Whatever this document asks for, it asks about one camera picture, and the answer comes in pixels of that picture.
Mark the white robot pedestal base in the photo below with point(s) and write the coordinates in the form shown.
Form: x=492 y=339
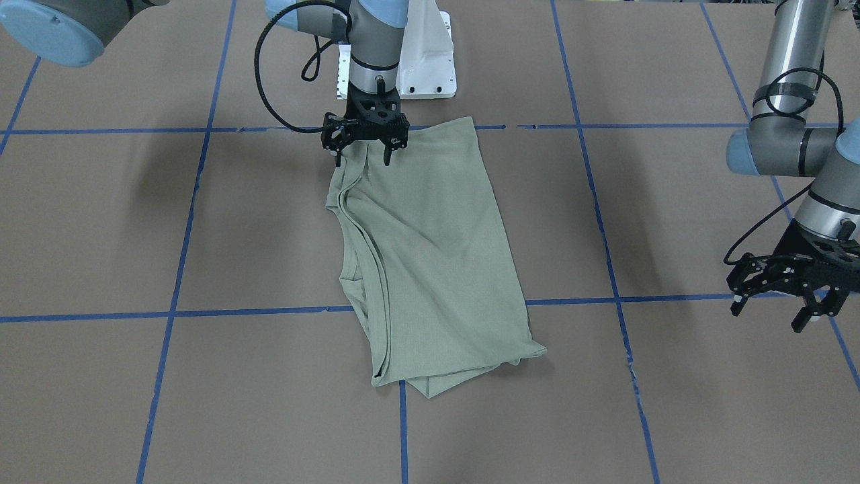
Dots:
x=405 y=43

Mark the olive green long-sleeve shirt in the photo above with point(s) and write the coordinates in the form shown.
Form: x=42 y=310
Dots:
x=426 y=264

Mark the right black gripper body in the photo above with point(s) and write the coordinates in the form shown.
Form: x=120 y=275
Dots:
x=334 y=134

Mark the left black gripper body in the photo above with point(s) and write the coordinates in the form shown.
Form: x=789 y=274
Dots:
x=758 y=274

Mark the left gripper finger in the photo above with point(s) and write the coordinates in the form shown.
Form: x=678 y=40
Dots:
x=804 y=316
x=737 y=305

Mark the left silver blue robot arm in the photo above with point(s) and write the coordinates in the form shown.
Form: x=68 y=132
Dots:
x=798 y=129

